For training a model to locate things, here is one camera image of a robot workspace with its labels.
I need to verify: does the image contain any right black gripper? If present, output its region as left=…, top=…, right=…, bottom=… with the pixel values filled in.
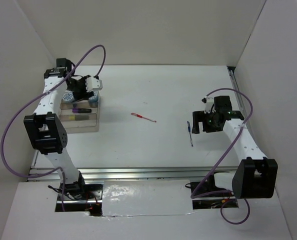
left=191, top=109, right=222, bottom=134

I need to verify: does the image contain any blue pen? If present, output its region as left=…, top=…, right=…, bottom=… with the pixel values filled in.
left=186, top=121, right=194, bottom=147

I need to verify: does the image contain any blue jar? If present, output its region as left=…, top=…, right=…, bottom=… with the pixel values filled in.
left=62, top=91, right=75, bottom=104
left=88, top=91, right=99, bottom=104

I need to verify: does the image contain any purple highlighter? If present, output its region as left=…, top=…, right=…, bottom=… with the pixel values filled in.
left=72, top=108, right=92, bottom=114

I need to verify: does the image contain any yellow highlighter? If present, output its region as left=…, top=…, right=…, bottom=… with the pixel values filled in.
left=68, top=114, right=89, bottom=121

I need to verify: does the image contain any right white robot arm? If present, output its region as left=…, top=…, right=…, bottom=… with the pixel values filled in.
left=191, top=95, right=278, bottom=199

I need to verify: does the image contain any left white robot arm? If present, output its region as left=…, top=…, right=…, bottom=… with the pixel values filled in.
left=23, top=58, right=94, bottom=200

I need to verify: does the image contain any clear tiered organizer tray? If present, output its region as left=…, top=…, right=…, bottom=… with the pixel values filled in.
left=59, top=94, right=101, bottom=134

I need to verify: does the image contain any red pen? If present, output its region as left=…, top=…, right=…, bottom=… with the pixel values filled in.
left=131, top=112, right=157, bottom=123

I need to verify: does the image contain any white foil front cover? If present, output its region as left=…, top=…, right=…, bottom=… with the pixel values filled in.
left=102, top=180, right=193, bottom=217

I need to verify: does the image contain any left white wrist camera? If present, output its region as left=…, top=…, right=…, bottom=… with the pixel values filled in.
left=85, top=76, right=103, bottom=92

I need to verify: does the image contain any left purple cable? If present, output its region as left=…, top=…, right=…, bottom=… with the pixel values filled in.
left=0, top=44, right=106, bottom=213

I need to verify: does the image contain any purple cable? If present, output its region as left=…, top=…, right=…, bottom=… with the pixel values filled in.
left=0, top=44, right=106, bottom=213
left=190, top=87, right=254, bottom=225

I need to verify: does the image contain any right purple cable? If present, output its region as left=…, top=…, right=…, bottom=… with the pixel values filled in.
left=190, top=87, right=254, bottom=225

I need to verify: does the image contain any aluminium table frame rail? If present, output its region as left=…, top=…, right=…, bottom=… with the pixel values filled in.
left=26, top=66, right=264, bottom=182

